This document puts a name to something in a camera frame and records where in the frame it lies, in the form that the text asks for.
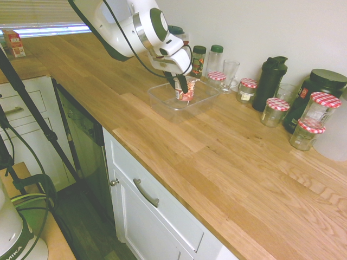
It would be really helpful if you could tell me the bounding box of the dark lid jar red label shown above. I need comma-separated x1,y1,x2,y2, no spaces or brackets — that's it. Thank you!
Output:
168,25,190,46

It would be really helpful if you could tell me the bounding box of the white drawer cabinet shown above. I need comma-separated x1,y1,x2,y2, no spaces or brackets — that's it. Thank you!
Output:
0,75,78,192

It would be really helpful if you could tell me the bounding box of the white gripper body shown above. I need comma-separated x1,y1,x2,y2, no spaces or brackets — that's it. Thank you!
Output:
147,46,194,76

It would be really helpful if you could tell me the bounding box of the silver drawer handle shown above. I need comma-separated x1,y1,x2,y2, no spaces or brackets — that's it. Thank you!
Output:
132,178,160,209

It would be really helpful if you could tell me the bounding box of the dark dishwasher front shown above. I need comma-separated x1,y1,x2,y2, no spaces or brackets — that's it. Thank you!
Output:
52,77,116,227

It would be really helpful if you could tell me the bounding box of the window blind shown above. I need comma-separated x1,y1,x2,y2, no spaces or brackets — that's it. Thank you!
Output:
0,0,94,30

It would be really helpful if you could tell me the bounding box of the green lid spice jar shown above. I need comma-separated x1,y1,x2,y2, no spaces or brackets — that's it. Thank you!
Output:
189,45,207,79

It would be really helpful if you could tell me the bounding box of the brass drawer handle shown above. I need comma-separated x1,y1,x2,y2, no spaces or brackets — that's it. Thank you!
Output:
3,106,24,115

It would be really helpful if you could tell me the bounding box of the black camera tripod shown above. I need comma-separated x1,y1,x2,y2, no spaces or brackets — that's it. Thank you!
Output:
0,47,83,196

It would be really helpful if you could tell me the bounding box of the empty green lid plastic jar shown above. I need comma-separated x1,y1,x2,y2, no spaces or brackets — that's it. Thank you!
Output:
206,44,224,77

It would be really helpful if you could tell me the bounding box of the black shaker bottle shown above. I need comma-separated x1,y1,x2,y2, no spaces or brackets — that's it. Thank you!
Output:
252,56,289,113

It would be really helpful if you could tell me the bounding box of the black green cable bundle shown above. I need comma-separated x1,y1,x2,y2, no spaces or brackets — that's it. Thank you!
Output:
0,102,59,244

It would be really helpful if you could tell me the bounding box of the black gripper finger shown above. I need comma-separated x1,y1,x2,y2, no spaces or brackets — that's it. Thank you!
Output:
165,70,177,90
177,74,190,95

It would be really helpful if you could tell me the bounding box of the clear drinking glass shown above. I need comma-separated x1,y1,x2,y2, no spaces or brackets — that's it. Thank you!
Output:
274,83,299,107

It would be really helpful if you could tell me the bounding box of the white kitchen cabinet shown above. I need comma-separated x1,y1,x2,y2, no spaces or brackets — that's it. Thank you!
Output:
102,127,239,260

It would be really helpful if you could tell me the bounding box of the tall glass mug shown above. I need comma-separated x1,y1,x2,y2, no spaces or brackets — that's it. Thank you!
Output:
220,59,241,94

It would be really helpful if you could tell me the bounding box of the clear plastic food container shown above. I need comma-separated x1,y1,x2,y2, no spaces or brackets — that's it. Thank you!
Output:
147,78,221,125

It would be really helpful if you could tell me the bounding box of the red white cereal cup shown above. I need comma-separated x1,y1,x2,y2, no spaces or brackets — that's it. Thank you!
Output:
174,76,201,102

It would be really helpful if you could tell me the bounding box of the glass jar red checkered lid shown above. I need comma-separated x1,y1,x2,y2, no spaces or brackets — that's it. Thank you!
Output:
207,70,227,90
288,120,326,152
260,97,291,128
300,92,342,131
236,78,259,105

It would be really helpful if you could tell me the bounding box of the black protein powder tub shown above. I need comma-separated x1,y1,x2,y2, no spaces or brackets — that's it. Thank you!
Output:
282,68,347,135

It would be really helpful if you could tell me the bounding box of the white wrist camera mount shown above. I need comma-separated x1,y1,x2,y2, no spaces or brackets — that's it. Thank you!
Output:
158,32,188,57

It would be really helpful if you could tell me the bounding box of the red cardboard box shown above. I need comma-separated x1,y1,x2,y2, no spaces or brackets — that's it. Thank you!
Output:
2,29,27,59

